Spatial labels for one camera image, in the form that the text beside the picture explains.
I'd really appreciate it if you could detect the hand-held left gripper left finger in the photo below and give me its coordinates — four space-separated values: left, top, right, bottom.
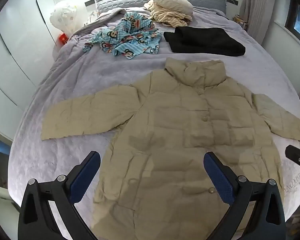
18 151 101 240

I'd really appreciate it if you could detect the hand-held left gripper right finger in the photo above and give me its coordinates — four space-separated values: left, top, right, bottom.
203 151 287 240

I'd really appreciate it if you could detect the beige puffer jacket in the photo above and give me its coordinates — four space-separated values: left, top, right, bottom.
41 57 300 240

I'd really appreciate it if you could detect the lavender fleece blanket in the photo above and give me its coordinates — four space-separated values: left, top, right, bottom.
9 6 300 240

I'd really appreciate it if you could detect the black folded garment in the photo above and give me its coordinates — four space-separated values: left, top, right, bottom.
163 27 246 57

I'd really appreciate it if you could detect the yellow box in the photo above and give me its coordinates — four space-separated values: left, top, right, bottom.
234 15 249 30

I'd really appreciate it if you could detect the white wardrobe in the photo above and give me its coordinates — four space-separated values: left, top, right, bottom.
0 0 98 140

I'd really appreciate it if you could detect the blue cartoon print pajamas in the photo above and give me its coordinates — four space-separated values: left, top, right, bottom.
83 12 162 60

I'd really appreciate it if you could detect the grey ribbed curtain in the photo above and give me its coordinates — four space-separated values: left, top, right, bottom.
239 0 278 45

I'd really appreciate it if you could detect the grey quilt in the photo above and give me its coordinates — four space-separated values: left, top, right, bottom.
75 8 127 34

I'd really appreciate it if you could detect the white plastic bag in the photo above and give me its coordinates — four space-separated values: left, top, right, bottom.
49 0 78 34

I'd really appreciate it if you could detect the cream striped garment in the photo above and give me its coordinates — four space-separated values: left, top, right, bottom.
143 0 193 28

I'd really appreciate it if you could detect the cream quilted pillow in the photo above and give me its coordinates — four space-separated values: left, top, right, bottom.
152 0 193 18

